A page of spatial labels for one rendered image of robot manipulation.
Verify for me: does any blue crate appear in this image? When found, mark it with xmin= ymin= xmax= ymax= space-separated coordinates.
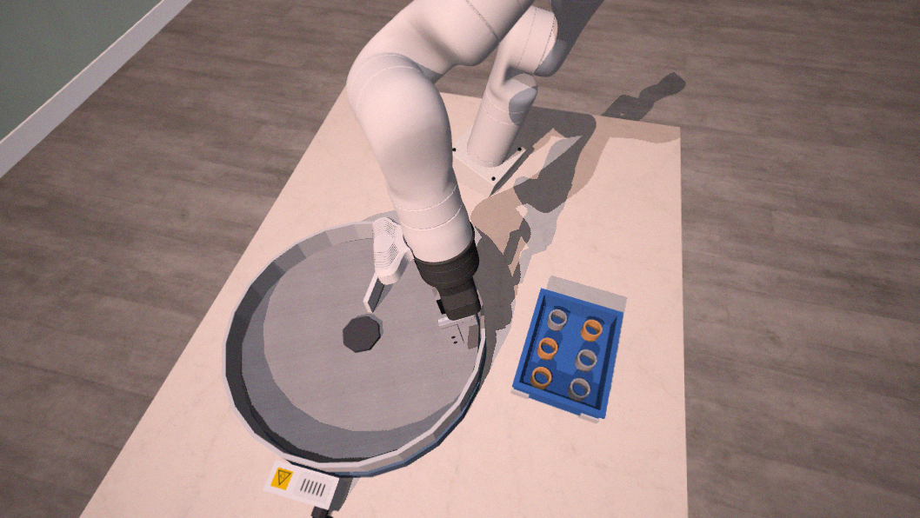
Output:
xmin=510 ymin=288 xmax=623 ymax=424

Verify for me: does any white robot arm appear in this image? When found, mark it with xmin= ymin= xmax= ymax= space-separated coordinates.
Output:
xmin=346 ymin=0 xmax=604 ymax=229

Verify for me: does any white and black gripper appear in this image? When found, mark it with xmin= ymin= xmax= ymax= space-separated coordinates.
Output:
xmin=372 ymin=200 xmax=481 ymax=348

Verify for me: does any bronze bushing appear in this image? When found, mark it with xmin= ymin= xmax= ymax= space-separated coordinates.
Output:
xmin=537 ymin=338 xmax=557 ymax=361
xmin=530 ymin=367 xmax=551 ymax=390
xmin=581 ymin=320 xmax=602 ymax=342

